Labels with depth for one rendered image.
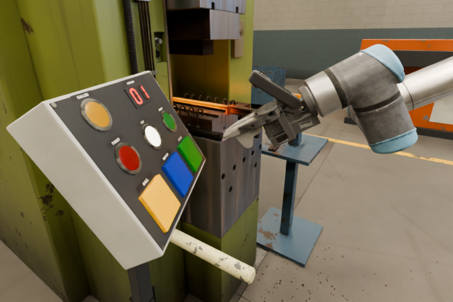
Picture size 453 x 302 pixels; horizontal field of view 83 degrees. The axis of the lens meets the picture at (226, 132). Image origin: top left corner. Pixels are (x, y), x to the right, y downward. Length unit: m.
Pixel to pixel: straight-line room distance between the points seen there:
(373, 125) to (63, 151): 0.55
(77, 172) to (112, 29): 0.51
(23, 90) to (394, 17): 8.04
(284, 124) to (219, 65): 0.83
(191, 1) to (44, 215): 1.04
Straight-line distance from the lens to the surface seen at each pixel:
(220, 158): 0.96
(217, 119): 1.00
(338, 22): 8.50
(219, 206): 1.08
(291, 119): 0.57
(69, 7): 0.90
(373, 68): 0.56
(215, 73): 1.35
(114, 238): 0.46
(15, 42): 1.19
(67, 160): 0.42
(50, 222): 1.39
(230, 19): 1.04
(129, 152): 0.46
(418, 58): 4.14
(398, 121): 0.60
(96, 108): 0.45
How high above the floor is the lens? 1.28
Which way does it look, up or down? 20 degrees down
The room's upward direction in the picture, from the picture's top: straight up
